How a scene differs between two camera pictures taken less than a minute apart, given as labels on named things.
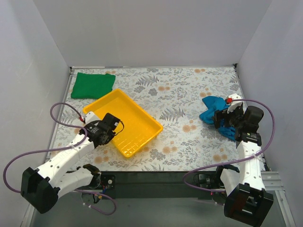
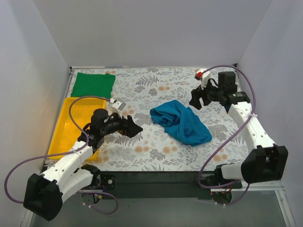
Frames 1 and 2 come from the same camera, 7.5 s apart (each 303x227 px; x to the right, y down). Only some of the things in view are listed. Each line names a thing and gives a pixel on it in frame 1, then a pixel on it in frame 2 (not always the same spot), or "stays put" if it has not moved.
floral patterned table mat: (172, 96) stays put
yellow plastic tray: (139, 127) -> (68, 135)
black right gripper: (221, 118) -> (204, 95)
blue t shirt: (212, 103) -> (181, 123)
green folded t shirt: (92, 85) stays put
